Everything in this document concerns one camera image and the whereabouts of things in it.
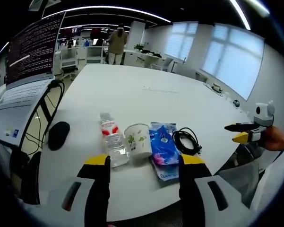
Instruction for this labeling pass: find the black computer mouse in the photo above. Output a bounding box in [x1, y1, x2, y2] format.
[48, 122, 71, 151]

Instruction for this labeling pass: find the white table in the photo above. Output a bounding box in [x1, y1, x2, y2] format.
[37, 63, 259, 223]

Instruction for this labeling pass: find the short ceiling light strip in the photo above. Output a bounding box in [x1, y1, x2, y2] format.
[229, 0, 251, 31]

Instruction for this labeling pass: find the dark chair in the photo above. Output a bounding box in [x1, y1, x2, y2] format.
[9, 150, 43, 205]

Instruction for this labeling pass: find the black laptop cable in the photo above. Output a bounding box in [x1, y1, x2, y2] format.
[18, 79, 66, 158]

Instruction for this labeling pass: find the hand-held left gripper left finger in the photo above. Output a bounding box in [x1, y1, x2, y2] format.
[41, 153, 112, 227]

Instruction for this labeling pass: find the grey mesh chair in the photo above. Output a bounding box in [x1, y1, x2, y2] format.
[214, 162, 267, 207]

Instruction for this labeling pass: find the long ceiling light strip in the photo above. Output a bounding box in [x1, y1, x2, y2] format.
[41, 6, 172, 24]

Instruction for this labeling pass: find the person's right hand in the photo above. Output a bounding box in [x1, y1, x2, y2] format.
[259, 125, 284, 152]

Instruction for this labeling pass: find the white cart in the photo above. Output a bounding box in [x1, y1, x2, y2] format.
[86, 45, 104, 64]

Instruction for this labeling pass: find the white small device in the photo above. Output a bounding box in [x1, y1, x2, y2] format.
[210, 82, 223, 93]

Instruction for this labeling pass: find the silver laptop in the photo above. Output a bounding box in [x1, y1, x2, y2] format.
[0, 10, 67, 148]

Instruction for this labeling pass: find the blue plastic packet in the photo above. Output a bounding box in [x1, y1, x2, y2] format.
[149, 122, 182, 182]

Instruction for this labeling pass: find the small window with blinds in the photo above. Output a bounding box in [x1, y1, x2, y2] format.
[165, 22, 199, 61]

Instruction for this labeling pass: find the white floral paper cup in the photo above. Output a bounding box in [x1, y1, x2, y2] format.
[124, 123, 153, 159]

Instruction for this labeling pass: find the clear plastic water bottle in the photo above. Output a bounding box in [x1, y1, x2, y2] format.
[99, 112, 130, 168]

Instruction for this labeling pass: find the large window with blinds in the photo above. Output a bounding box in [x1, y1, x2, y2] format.
[200, 23, 266, 101]

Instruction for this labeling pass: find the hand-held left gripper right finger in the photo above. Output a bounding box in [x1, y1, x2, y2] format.
[178, 155, 251, 227]

